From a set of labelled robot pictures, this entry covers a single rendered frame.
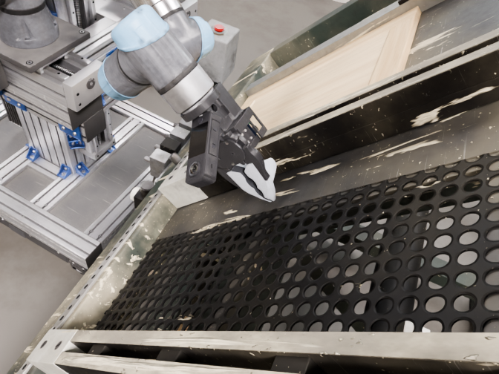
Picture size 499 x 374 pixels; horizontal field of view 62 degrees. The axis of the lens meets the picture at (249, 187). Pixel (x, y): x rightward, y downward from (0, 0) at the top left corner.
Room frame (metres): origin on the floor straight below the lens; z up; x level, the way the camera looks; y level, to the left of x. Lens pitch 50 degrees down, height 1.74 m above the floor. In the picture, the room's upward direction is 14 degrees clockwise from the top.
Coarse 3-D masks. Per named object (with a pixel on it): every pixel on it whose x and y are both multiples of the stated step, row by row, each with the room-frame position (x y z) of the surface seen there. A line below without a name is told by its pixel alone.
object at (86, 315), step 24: (264, 72) 1.24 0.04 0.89; (240, 96) 1.06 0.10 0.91; (168, 168) 0.76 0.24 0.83; (168, 216) 0.57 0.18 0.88; (144, 240) 0.48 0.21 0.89; (96, 264) 0.42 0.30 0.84; (120, 264) 0.41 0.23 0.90; (96, 288) 0.34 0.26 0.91; (120, 288) 0.36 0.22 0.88; (72, 312) 0.28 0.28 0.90; (96, 312) 0.30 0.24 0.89; (24, 360) 0.19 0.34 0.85
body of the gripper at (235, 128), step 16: (208, 96) 0.49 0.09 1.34; (224, 96) 0.53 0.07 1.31; (192, 112) 0.47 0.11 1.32; (224, 112) 0.52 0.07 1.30; (240, 112) 0.53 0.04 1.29; (224, 128) 0.48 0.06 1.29; (240, 128) 0.49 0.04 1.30; (256, 128) 0.51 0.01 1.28; (224, 144) 0.46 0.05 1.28; (240, 144) 0.47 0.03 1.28; (256, 144) 0.50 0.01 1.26; (224, 160) 0.46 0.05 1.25; (240, 160) 0.46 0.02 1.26
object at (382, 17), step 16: (416, 0) 1.01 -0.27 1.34; (432, 0) 1.01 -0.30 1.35; (384, 16) 1.02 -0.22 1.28; (352, 32) 1.04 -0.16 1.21; (368, 32) 1.03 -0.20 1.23; (320, 48) 1.06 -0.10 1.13; (336, 48) 1.04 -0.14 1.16; (288, 64) 1.10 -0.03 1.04; (304, 64) 1.06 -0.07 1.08; (272, 80) 1.07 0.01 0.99
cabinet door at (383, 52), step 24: (384, 24) 1.01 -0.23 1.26; (408, 24) 0.92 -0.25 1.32; (360, 48) 0.95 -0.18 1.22; (384, 48) 0.86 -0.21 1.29; (408, 48) 0.82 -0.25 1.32; (312, 72) 0.98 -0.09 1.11; (336, 72) 0.88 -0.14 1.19; (360, 72) 0.81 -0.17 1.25; (384, 72) 0.74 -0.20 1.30; (264, 96) 1.01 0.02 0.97; (288, 96) 0.90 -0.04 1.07; (312, 96) 0.81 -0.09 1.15; (336, 96) 0.74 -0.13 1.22; (264, 120) 0.82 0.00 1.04; (288, 120) 0.75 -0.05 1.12
